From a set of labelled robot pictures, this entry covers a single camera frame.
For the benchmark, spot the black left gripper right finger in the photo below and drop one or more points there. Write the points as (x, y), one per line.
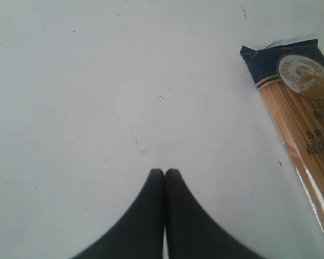
(191, 232)

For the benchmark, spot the spaghetti packet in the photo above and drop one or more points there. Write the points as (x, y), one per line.
(290, 79)

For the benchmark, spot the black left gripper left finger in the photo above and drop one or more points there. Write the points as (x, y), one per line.
(139, 233)

